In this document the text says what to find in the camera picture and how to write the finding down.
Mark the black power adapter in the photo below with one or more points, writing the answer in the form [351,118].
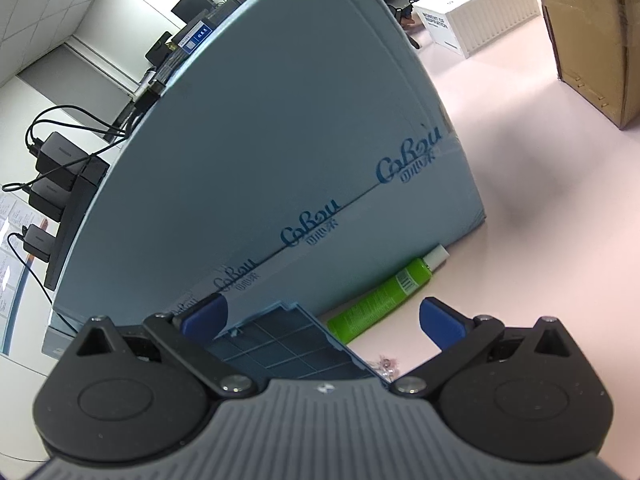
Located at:
[50,195]
[39,242]
[57,157]

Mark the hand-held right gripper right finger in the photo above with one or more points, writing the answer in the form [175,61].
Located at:
[440,320]

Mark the white cardboard box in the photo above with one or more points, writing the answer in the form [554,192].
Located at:
[480,20]

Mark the blue ribbed container box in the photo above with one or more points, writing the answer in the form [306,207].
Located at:
[290,345]

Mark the green tube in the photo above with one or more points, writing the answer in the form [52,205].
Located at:
[380,300]

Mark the blue white label card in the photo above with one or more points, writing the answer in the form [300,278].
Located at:
[196,35]

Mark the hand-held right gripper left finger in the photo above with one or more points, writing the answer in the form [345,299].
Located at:
[205,317]

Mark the black power strip with adapters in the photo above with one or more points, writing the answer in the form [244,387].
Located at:
[75,225]

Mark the white wall notices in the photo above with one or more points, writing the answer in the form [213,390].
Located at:
[10,260]

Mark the brown cardboard box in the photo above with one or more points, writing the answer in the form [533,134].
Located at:
[590,35]

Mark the large light blue carton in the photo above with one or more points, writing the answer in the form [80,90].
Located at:
[275,135]

